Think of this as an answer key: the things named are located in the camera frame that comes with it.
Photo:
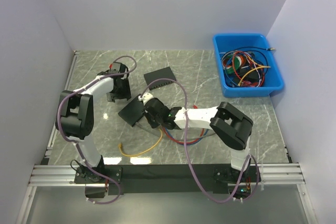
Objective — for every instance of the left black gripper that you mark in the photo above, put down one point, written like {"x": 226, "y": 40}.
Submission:
{"x": 126, "y": 93}

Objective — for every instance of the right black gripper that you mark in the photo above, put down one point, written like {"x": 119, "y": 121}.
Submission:
{"x": 147, "y": 115}

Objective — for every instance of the black network switch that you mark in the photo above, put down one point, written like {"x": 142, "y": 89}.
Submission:
{"x": 159, "y": 78}
{"x": 132, "y": 112}

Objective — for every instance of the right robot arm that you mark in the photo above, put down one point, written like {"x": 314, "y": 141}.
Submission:
{"x": 231, "y": 125}

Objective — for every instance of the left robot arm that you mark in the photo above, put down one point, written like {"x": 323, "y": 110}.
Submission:
{"x": 75, "y": 115}

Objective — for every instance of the black mounting base bar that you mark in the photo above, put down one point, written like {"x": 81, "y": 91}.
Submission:
{"x": 176, "y": 178}

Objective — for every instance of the blue plastic bin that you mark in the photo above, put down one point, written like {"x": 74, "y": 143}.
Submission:
{"x": 246, "y": 65}

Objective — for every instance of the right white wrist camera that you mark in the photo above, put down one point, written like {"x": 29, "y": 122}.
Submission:
{"x": 145, "y": 97}

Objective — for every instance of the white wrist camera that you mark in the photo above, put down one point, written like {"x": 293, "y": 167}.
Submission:
{"x": 114, "y": 66}
{"x": 145, "y": 97}

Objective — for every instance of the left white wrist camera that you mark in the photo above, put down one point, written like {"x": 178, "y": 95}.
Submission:
{"x": 114, "y": 66}

